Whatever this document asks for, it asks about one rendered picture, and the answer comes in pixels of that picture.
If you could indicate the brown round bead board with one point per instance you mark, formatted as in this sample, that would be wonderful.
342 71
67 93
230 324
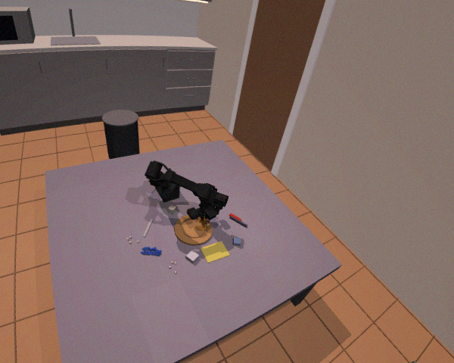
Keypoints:
187 233

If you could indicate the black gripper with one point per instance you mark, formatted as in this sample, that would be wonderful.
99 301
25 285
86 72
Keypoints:
195 213

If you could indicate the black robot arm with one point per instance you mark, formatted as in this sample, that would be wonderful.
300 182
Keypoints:
204 191

